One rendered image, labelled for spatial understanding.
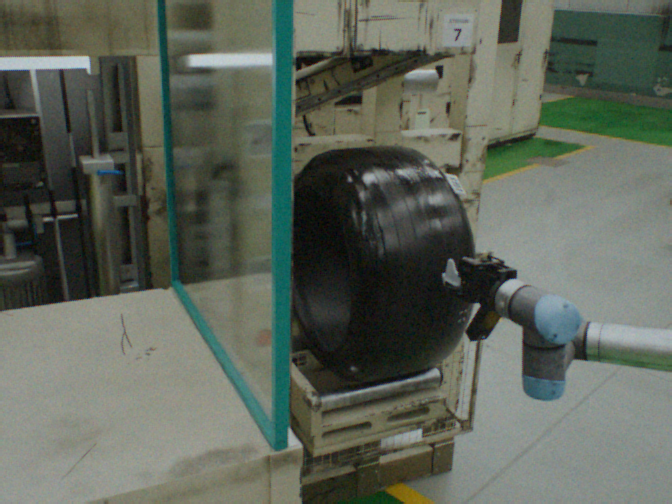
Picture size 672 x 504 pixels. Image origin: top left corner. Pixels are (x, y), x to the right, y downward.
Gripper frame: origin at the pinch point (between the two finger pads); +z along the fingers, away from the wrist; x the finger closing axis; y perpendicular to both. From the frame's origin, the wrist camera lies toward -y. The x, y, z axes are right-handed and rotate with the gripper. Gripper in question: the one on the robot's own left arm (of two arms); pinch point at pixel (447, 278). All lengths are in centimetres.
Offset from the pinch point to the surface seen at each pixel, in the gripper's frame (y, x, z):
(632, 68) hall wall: 22, -873, 773
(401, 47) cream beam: 47, -11, 41
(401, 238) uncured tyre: 8.9, 9.3, 3.8
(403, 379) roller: -29.9, 0.5, 16.2
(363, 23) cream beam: 53, 0, 41
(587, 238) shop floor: -91, -320, 283
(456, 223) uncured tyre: 10.5, -4.8, 4.6
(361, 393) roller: -30.8, 12.2, 15.6
